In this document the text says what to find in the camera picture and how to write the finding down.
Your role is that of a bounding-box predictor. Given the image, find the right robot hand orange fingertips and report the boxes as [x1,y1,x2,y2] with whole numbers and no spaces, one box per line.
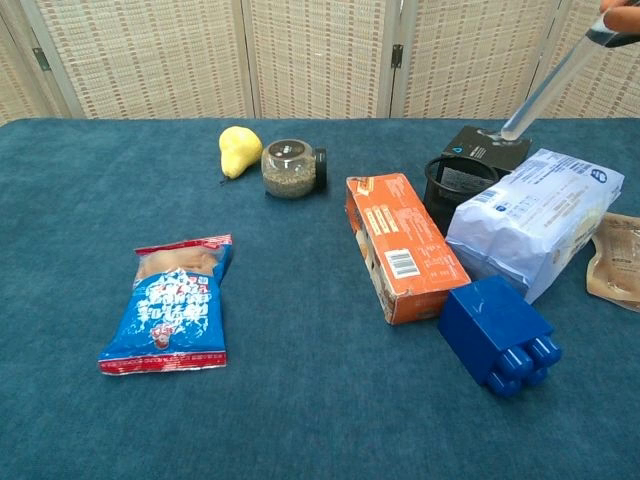
[599,0,640,49]

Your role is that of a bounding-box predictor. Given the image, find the clear plastic tube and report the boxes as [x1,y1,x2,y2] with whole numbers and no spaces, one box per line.
[499,12,609,143]

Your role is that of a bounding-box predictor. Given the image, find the black mesh filter basket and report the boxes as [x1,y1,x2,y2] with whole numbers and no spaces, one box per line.
[423,155,502,239]

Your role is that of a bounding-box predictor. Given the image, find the woven folding screen panel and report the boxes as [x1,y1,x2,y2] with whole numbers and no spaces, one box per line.
[240,0,401,120]
[0,12,69,127]
[537,0,640,120]
[389,0,574,120]
[17,0,256,120]

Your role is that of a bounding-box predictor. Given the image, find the black cardboard box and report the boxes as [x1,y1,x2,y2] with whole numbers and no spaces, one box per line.
[441,125,533,177]

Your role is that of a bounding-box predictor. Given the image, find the white blue plastic bag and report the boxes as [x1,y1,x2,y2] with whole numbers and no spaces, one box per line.
[444,148,627,306]

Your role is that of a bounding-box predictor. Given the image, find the brown spout pouch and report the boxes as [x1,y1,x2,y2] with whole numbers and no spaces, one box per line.
[585,211,640,314]

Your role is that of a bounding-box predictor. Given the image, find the orange cardboard box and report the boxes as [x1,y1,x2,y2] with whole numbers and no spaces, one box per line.
[345,172,472,327]

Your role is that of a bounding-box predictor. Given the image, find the blue building block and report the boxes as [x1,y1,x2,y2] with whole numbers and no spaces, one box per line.
[437,274,564,399]

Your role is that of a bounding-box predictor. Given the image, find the glass jar black lid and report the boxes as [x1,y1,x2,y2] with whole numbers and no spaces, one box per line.
[260,138,329,201]

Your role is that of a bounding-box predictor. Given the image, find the yellow pear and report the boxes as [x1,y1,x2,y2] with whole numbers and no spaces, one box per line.
[218,125,264,185]

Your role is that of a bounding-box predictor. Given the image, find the blue carpet table cover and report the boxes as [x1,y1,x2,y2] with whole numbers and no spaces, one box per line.
[0,117,640,480]

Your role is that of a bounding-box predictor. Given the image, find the blue red snack bag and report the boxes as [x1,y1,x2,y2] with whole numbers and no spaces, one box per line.
[97,233,235,377]

